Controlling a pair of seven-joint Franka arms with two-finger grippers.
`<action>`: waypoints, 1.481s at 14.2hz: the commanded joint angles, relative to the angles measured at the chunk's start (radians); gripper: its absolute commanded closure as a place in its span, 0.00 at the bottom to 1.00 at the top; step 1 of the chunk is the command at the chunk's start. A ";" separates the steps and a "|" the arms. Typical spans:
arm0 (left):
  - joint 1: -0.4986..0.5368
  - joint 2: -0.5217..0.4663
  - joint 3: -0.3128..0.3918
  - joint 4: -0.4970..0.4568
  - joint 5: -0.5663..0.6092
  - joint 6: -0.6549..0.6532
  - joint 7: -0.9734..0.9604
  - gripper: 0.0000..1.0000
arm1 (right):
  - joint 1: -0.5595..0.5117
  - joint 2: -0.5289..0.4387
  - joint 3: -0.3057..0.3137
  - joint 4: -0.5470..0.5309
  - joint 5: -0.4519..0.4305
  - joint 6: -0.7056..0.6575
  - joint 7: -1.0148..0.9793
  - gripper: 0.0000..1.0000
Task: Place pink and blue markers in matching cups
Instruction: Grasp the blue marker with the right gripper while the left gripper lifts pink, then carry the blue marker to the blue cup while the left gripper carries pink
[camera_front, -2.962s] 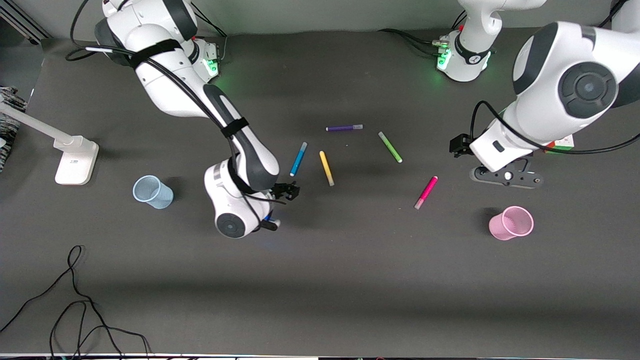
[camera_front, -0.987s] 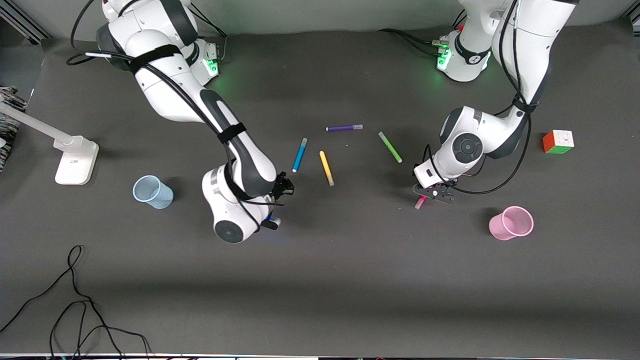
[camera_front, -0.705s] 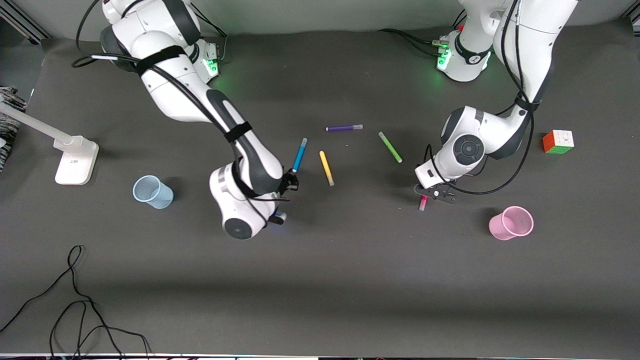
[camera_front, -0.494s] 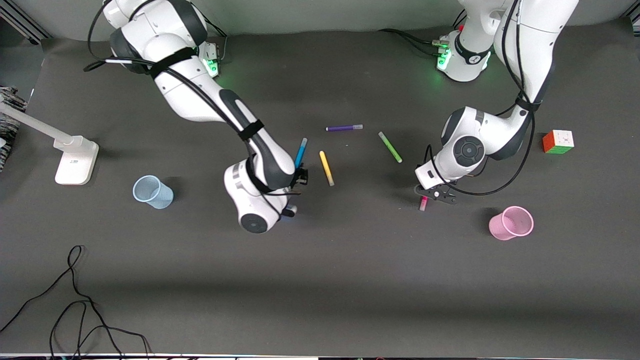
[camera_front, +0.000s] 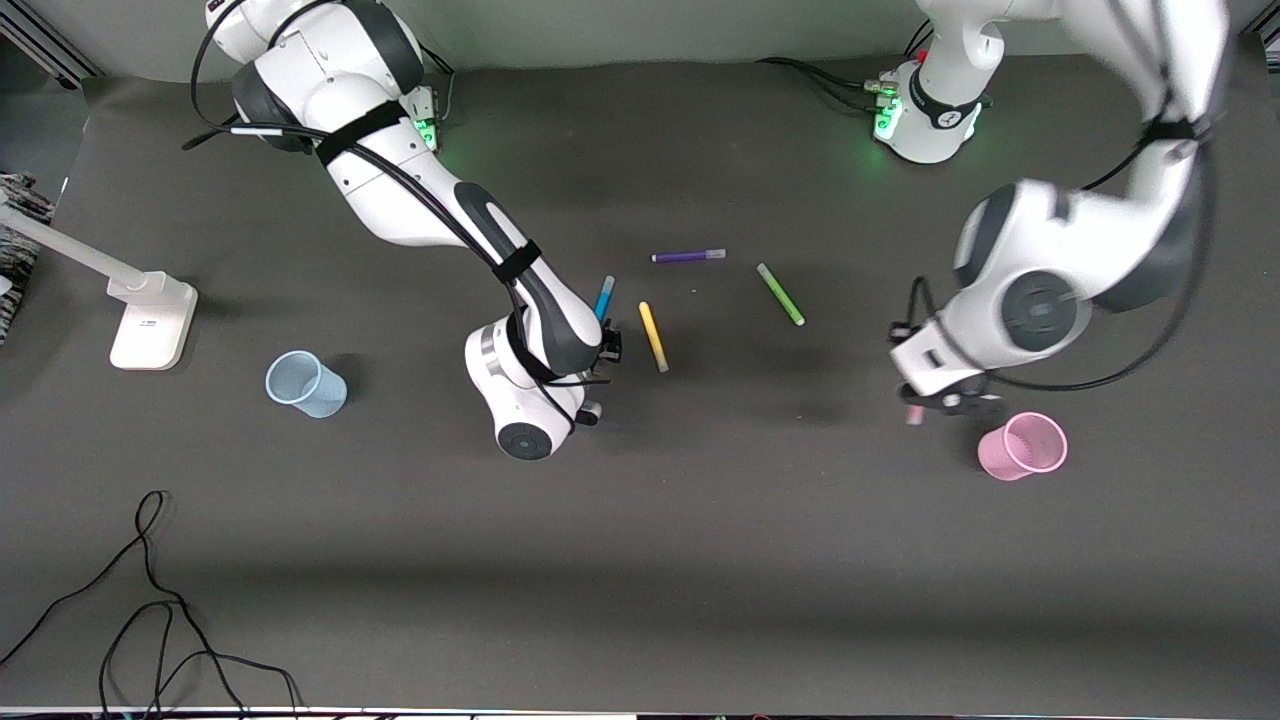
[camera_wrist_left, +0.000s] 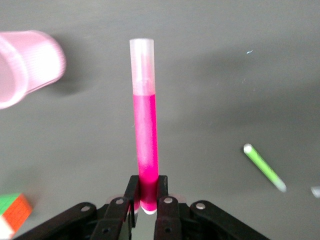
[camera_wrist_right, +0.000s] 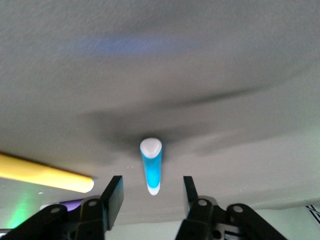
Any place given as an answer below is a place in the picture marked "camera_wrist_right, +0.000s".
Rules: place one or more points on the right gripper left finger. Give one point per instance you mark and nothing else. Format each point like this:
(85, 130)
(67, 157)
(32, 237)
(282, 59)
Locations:
(95, 212)

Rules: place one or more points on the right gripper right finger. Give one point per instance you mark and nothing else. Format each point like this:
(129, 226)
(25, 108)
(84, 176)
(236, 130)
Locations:
(202, 215)

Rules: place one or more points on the blue marker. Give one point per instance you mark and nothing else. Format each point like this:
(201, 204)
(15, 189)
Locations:
(151, 167)

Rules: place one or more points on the purple marker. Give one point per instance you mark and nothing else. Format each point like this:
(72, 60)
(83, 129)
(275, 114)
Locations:
(72, 203)

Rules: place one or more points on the yellow marker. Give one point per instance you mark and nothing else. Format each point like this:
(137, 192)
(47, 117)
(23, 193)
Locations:
(50, 176)

